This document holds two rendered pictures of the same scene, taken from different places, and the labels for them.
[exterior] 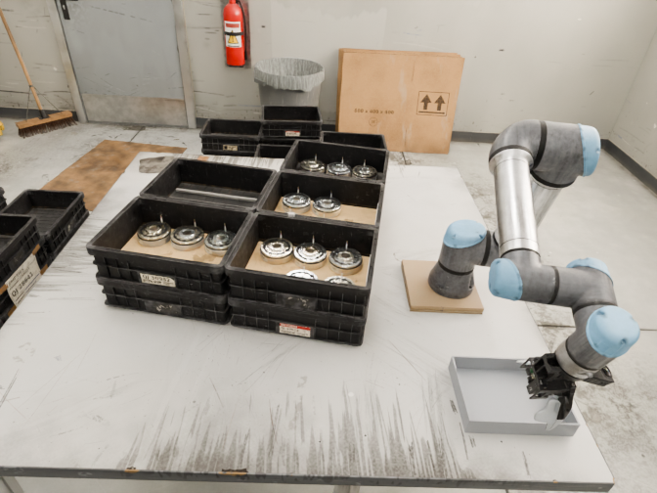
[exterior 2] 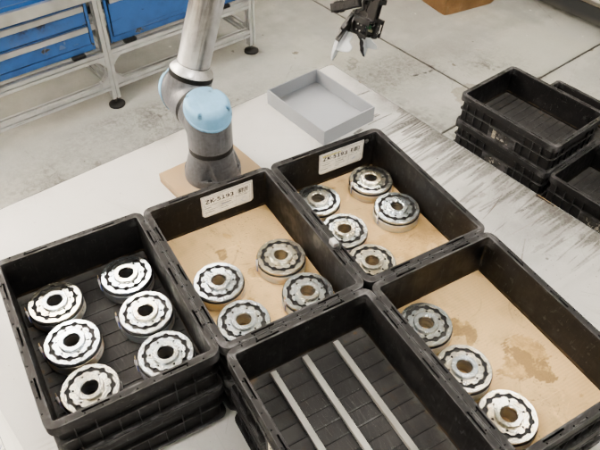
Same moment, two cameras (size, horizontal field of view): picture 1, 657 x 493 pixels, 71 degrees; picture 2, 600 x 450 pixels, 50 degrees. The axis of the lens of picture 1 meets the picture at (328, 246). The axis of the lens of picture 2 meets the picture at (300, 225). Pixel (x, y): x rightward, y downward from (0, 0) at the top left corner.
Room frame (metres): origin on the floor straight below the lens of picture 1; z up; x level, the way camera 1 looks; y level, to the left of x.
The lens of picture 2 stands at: (1.82, 0.77, 1.86)
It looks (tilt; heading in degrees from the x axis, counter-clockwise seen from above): 45 degrees down; 232
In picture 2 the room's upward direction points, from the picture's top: 1 degrees clockwise
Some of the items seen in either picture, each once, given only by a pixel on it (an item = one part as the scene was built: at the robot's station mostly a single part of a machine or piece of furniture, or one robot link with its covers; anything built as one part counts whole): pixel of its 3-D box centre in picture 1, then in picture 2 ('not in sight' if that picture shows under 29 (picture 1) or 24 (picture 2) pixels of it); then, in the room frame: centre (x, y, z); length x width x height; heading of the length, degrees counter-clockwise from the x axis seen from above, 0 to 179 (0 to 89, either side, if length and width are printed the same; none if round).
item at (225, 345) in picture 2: (324, 199); (248, 249); (1.37, 0.03, 0.92); 0.40 x 0.30 x 0.02; 83
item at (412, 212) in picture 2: (300, 281); (396, 208); (1.00, 0.07, 0.86); 0.10 x 0.10 x 0.01
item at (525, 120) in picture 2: not in sight; (516, 154); (0.04, -0.22, 0.37); 0.40 x 0.30 x 0.45; 92
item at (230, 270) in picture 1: (306, 249); (372, 199); (1.07, 0.06, 0.92); 0.40 x 0.30 x 0.02; 83
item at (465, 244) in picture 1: (463, 244); (207, 120); (1.19, -0.43, 0.89); 0.13 x 0.12 x 0.14; 84
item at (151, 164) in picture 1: (160, 163); not in sight; (1.96, 0.82, 0.71); 0.22 x 0.19 x 0.01; 92
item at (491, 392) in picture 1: (508, 393); (320, 104); (0.76, -0.50, 0.73); 0.27 x 0.20 x 0.05; 92
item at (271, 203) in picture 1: (323, 211); (249, 266); (1.37, 0.03, 0.87); 0.40 x 0.30 x 0.11; 83
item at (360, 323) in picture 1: (305, 291); not in sight; (1.07, 0.06, 0.76); 0.40 x 0.30 x 0.12; 83
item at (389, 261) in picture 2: (277, 246); (371, 262); (1.15, 0.16, 0.86); 0.10 x 0.10 x 0.01
